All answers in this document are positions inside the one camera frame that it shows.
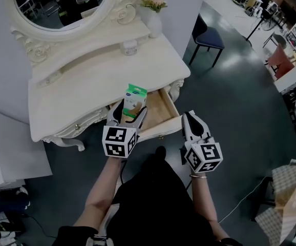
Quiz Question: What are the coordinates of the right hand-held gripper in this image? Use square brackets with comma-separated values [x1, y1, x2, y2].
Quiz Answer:
[181, 110, 224, 174]

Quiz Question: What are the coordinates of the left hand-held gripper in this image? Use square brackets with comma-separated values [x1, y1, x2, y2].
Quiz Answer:
[102, 98, 148, 159]

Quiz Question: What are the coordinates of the small green white item box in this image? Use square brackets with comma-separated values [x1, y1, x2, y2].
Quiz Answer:
[122, 83, 148, 118]

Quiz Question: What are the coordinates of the wooden drawer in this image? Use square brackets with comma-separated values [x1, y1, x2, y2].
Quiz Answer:
[109, 87, 183, 142]

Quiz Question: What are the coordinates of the person's right forearm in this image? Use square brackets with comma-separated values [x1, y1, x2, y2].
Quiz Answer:
[189, 173, 231, 240]

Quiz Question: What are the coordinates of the person's left forearm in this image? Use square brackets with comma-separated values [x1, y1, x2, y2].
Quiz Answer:
[73, 156, 123, 228]

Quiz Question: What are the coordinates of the cream ornate dressing table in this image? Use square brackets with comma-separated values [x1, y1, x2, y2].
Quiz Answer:
[10, 22, 192, 152]

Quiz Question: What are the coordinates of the person's black dress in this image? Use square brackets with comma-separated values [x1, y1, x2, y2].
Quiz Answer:
[52, 151, 243, 246]

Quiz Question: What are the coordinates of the dark blue chair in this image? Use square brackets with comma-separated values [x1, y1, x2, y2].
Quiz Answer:
[188, 13, 226, 68]

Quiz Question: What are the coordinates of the white vase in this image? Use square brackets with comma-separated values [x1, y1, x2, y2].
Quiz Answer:
[140, 6, 163, 39]

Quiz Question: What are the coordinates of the pink chair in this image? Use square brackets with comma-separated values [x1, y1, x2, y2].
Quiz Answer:
[264, 43, 296, 79]

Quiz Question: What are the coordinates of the white table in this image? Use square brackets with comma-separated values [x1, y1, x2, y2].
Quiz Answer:
[274, 62, 296, 94]

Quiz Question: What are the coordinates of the black floor stand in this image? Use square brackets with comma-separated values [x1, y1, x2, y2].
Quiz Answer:
[245, 16, 266, 42]

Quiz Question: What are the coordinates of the white board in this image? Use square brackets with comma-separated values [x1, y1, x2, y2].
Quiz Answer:
[0, 106, 53, 191]

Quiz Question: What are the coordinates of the checkered paper bag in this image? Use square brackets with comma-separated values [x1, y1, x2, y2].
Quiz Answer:
[255, 158, 296, 246]

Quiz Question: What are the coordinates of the white cable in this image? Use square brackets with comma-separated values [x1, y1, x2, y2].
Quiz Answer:
[217, 175, 273, 224]

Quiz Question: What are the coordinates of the oval mirror with cream frame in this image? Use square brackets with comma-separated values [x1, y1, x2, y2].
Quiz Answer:
[3, 0, 138, 42]

